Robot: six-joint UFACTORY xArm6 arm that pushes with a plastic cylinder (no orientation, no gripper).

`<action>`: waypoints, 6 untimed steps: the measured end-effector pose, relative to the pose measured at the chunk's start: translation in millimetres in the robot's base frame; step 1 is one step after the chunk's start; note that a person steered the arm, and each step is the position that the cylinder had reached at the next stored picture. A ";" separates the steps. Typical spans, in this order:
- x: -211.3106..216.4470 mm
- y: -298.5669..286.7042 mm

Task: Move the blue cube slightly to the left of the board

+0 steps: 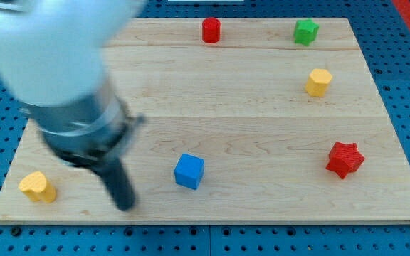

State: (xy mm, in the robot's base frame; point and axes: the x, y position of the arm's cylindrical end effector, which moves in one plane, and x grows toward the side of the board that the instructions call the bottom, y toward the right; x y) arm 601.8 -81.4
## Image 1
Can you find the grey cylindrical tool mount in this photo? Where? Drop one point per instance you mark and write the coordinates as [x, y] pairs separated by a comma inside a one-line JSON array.
[[94, 129]]

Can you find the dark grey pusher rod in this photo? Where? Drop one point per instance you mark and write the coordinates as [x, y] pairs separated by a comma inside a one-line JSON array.
[[115, 179]]

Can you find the blue cube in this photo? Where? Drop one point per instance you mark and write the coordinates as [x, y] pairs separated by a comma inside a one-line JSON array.
[[189, 171]]

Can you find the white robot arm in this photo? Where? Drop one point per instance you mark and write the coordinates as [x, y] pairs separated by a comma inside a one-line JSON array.
[[51, 61]]

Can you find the light wooden board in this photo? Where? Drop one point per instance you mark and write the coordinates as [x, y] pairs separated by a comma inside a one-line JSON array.
[[240, 105]]

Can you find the yellow heart block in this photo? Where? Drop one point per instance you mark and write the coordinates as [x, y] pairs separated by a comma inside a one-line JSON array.
[[37, 187]]

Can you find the red cylinder block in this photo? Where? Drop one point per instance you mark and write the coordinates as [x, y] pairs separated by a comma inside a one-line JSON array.
[[211, 30]]

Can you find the yellow hexagon block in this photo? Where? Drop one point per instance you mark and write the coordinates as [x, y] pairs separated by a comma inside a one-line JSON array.
[[318, 82]]

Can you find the red star block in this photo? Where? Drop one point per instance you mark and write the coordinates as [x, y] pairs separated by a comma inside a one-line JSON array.
[[344, 159]]

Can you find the green star block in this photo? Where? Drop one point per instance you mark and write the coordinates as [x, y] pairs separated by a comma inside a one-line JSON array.
[[305, 31]]

